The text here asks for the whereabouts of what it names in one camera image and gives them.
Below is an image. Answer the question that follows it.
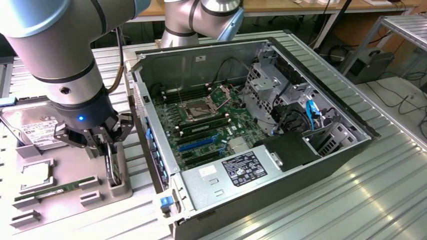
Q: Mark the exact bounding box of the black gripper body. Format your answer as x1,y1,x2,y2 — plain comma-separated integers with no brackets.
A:
51,87,121,132

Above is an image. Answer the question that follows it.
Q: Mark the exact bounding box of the grey plastic parts rack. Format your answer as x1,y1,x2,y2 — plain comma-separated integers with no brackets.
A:
10,107,135,230

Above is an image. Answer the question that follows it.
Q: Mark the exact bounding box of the silver hard disk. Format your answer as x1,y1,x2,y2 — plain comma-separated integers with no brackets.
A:
0,103,74,151

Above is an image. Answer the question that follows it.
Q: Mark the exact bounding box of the silver CPU chip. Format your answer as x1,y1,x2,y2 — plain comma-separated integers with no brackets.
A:
21,165,53,188

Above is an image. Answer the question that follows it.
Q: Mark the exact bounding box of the CPU socket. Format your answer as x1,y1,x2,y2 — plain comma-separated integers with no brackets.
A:
182,99,215,120

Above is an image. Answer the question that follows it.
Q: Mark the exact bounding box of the black expansion slot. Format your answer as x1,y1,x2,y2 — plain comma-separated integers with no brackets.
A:
183,150,222,166

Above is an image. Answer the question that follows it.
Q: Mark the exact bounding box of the open socket cover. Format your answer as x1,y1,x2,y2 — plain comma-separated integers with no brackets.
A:
206,84,235,105

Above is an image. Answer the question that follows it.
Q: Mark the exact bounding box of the green motherboard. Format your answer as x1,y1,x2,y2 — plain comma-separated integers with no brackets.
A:
151,83,269,168

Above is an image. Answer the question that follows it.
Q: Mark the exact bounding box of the silver power supply unit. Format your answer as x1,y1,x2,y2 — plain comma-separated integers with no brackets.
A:
179,144,286,211

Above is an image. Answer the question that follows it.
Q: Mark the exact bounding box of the silver chipset heatsink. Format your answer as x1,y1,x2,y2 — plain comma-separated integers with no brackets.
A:
229,139,251,154

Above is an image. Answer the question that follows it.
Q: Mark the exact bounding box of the silver metal disk bay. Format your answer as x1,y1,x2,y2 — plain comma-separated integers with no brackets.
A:
245,62,293,111

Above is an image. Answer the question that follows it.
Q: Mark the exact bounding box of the black plastic shroud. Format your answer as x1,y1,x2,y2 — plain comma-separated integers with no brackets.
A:
253,131,325,173

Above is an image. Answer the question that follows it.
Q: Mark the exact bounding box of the black open PC case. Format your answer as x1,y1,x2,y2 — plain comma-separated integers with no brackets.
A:
123,36,382,240

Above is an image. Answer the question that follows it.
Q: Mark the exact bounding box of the wooden desk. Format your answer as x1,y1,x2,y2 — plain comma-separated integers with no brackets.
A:
126,0,421,50

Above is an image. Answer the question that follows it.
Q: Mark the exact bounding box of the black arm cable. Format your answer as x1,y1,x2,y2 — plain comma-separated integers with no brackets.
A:
106,26,127,95

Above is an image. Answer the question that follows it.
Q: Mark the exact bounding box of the black looped wire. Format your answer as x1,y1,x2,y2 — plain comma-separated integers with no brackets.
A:
214,56,249,84

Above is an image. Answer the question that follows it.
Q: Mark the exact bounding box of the blue flat wire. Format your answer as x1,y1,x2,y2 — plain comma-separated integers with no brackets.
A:
305,99,322,133

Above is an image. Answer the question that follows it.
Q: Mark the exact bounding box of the black box with handle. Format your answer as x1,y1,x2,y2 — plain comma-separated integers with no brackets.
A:
346,49,396,85

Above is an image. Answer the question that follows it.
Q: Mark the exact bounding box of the black cable on table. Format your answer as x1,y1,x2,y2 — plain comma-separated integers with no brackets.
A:
365,81,427,116

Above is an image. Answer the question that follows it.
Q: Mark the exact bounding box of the aluminium frame table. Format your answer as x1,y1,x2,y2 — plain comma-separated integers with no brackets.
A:
344,14,427,76

